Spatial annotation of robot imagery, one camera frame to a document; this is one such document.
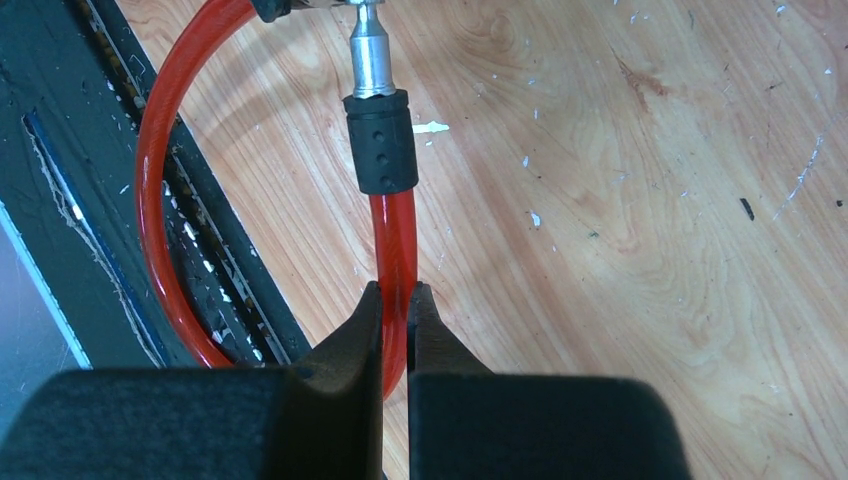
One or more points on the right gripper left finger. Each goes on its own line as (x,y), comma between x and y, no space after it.
(318,418)

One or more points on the red cable lock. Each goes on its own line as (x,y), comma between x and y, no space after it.
(383,150)

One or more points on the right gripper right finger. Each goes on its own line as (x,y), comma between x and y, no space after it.
(469,422)

